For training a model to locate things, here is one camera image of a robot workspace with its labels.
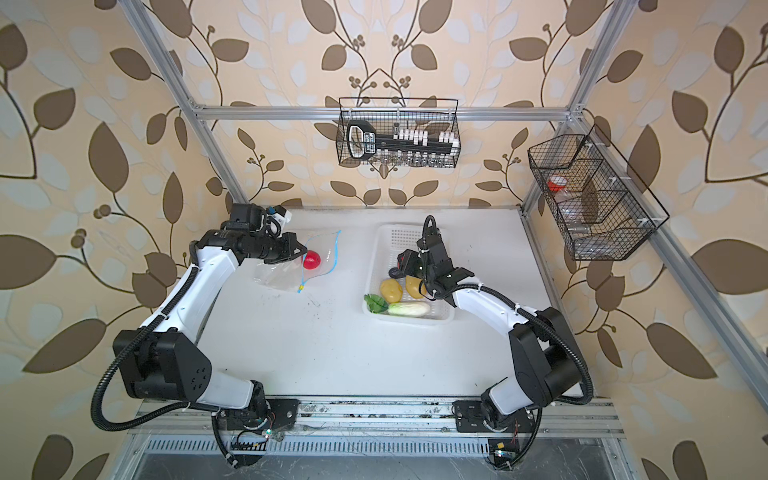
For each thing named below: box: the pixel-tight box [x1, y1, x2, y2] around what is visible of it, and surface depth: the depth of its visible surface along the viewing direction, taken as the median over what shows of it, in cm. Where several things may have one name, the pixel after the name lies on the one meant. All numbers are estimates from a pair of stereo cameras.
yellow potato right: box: [405, 275, 427, 299], surface depth 96 cm
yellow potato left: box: [380, 278, 403, 303], surface depth 95 cm
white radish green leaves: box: [364, 294, 430, 317], surface depth 90 cm
